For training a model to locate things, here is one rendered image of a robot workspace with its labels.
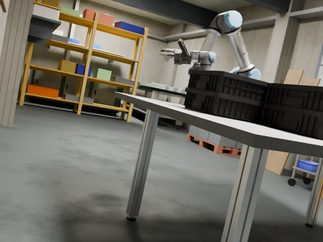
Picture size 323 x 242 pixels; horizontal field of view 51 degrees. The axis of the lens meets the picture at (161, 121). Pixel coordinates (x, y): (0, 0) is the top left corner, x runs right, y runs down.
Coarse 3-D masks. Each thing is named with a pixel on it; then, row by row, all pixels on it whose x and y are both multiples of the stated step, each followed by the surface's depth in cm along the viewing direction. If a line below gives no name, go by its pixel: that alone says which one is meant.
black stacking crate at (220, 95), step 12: (192, 96) 196; (204, 96) 183; (216, 96) 170; (228, 96) 171; (192, 108) 195; (204, 108) 181; (216, 108) 171; (228, 108) 174; (240, 108) 176; (252, 108) 179; (240, 120) 178; (252, 120) 180
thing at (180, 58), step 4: (176, 52) 221; (180, 52) 221; (180, 56) 221; (184, 56) 222; (188, 56) 222; (176, 60) 224; (180, 60) 222; (184, 60) 224; (188, 60) 224; (176, 64) 224; (180, 64) 224
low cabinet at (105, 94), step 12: (36, 72) 697; (36, 84) 700; (48, 84) 709; (60, 84) 718; (72, 84) 728; (96, 84) 748; (60, 96) 723; (84, 96) 742; (96, 96) 752; (108, 96) 762; (72, 108) 741; (84, 108) 751; (96, 108) 757
